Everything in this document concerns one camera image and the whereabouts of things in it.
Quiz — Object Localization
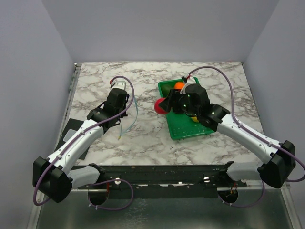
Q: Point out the black mounting rail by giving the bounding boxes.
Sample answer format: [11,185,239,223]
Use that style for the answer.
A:
[80,163,246,199]

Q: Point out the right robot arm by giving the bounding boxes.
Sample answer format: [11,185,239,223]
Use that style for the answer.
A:
[154,83,296,188]

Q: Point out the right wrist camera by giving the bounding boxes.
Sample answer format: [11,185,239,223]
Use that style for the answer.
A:
[180,75,199,94]

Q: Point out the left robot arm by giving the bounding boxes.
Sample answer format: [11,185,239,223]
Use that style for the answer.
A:
[32,88,134,206]

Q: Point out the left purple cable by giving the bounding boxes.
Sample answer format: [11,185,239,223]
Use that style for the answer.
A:
[33,75,135,211]

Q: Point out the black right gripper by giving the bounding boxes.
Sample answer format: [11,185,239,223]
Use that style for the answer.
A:
[159,88,200,117]

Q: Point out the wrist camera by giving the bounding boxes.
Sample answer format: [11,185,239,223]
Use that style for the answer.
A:
[180,75,199,94]
[111,81,126,90]

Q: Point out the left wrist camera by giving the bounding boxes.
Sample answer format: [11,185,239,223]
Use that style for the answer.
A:
[111,81,126,90]

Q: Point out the yellow lemon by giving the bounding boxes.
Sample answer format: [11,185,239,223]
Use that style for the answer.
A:
[191,116,199,123]

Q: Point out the clear zip top bag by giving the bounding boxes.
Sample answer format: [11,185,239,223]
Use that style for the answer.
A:
[118,97,139,140]

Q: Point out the green avocado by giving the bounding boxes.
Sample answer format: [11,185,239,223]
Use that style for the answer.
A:
[162,84,172,96]

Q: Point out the orange fruit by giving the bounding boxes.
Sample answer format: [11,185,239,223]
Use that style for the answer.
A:
[173,82,185,90]

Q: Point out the metal table edge rail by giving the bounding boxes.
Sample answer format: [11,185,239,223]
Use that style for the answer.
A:
[54,63,82,151]

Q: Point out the green plastic tray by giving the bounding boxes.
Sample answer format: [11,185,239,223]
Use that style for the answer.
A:
[158,79,214,140]

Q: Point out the red apple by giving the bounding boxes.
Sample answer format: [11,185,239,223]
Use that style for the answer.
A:
[154,98,167,115]

